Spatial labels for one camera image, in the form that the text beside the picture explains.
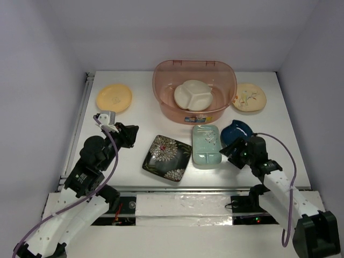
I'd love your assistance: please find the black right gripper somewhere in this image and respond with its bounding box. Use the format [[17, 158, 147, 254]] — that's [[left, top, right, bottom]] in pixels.
[[219, 136, 254, 169]]

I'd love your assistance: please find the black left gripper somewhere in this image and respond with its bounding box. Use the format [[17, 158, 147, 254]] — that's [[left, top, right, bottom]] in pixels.
[[100, 121, 139, 170]]

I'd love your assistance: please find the white divided round plate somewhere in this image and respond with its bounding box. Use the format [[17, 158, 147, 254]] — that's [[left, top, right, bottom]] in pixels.
[[174, 80, 213, 112]]

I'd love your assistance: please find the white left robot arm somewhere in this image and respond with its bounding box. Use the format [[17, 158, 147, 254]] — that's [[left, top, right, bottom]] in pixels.
[[12, 123, 139, 257]]

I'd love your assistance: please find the pink translucent plastic bin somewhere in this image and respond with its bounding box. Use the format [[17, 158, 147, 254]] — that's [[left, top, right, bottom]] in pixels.
[[152, 60, 237, 125]]

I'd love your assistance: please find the dark blue leaf plate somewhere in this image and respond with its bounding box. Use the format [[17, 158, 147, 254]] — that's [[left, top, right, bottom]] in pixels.
[[220, 119, 253, 147]]

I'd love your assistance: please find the light green rectangular plate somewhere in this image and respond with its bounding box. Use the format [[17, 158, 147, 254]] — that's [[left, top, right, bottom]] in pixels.
[[192, 125, 222, 168]]

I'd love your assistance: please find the yellow round plastic plate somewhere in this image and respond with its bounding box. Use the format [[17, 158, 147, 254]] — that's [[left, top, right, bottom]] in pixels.
[[96, 84, 133, 113]]

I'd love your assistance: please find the black floral square plate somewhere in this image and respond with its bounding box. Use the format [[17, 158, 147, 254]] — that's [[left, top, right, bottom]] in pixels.
[[142, 135, 192, 183]]

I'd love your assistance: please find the cream bird pattern plate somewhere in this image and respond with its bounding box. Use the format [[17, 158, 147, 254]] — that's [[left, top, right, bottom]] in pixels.
[[233, 83, 267, 112]]

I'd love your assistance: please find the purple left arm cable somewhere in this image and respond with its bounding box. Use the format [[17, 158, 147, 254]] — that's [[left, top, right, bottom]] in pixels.
[[12, 114, 120, 258]]

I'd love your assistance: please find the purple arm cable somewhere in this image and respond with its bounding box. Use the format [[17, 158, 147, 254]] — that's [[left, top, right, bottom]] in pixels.
[[252, 132, 298, 248], [12, 114, 120, 258]]

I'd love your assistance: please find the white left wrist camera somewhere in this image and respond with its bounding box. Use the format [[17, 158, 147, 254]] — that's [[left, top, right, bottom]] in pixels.
[[94, 111, 118, 132]]

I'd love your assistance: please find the aluminium rail frame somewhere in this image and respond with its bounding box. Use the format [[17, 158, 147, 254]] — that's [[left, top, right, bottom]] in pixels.
[[63, 71, 311, 191]]

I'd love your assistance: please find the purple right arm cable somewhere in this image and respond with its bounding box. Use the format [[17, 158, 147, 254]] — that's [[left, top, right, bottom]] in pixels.
[[252, 132, 298, 248]]

